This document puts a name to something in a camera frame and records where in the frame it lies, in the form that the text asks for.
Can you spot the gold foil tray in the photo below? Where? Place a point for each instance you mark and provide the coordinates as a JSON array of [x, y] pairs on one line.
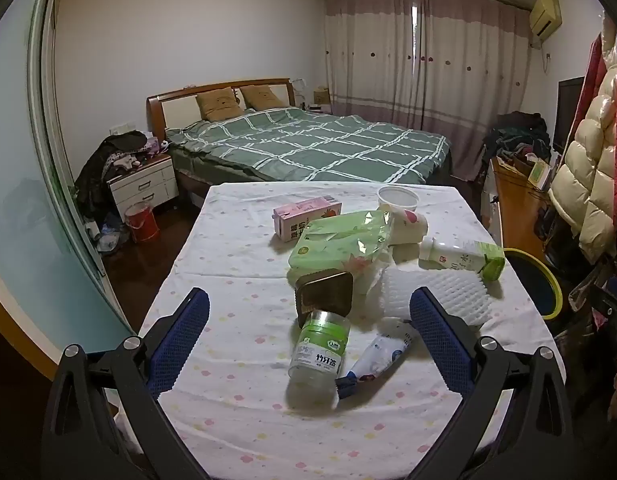
[[323, 292]]

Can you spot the clear plastic cup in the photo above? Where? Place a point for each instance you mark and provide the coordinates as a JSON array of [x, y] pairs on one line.
[[398, 199]]

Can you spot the cardboard box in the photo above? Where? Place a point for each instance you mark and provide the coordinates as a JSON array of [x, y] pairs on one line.
[[322, 96]]

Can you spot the brown pillow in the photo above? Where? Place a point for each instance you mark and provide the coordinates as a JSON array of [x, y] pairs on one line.
[[218, 105], [263, 97]]

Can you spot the white blue squeeze tube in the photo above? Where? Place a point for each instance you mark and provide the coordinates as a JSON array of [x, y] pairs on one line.
[[378, 355]]

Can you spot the red bucket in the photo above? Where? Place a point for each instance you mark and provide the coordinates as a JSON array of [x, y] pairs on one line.
[[142, 222]]

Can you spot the black television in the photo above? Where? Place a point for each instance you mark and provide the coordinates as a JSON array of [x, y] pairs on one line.
[[568, 115]]

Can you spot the small green box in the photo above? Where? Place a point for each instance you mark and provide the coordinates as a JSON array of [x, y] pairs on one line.
[[539, 174]]

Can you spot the wooden dresser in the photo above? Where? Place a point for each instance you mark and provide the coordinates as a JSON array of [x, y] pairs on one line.
[[515, 205]]

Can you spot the clear bottle green label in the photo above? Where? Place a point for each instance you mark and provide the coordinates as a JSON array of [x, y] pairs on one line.
[[318, 355]]

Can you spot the white bottle green label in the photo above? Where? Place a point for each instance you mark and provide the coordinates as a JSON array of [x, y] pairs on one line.
[[458, 255]]

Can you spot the white dotted tablecloth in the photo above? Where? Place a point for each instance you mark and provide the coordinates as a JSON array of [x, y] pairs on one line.
[[228, 270]]

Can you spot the yellow rimmed trash bin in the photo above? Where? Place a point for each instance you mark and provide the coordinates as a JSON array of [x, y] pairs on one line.
[[533, 280]]

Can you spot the mixed clothes pile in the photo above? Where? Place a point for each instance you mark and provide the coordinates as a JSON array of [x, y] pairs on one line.
[[518, 135]]

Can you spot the cream puffer jacket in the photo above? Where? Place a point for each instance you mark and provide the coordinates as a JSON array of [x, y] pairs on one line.
[[593, 160]]

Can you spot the pink white curtain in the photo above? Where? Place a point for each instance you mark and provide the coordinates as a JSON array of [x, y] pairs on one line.
[[378, 60]]

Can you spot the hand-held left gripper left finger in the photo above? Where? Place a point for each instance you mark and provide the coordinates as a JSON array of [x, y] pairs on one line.
[[181, 345]]

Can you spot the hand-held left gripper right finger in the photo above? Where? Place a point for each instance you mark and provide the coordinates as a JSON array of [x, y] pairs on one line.
[[438, 345]]

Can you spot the white foam fruit net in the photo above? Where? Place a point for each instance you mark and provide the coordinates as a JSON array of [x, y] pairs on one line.
[[453, 285]]

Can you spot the frosted glass sliding door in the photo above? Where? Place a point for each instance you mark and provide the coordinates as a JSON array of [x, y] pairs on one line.
[[28, 210]]

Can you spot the wall air conditioner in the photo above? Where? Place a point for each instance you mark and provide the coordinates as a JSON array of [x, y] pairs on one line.
[[545, 15]]

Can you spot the dark clothes pile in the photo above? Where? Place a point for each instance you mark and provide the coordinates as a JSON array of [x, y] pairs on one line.
[[96, 170]]

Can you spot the green checked duvet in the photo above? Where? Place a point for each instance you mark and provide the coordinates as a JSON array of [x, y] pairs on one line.
[[308, 145]]

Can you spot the wooden bed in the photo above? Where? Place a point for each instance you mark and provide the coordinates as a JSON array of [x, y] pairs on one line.
[[161, 105]]

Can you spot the white paper cup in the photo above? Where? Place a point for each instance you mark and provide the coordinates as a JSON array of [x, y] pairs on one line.
[[412, 225]]

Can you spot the green tissue pack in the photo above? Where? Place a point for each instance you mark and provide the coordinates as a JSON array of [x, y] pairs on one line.
[[333, 245]]

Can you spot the white nightstand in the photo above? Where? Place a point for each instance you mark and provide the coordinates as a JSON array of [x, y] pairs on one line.
[[143, 185]]

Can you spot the pink milk carton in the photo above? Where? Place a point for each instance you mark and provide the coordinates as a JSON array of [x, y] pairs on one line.
[[303, 215]]

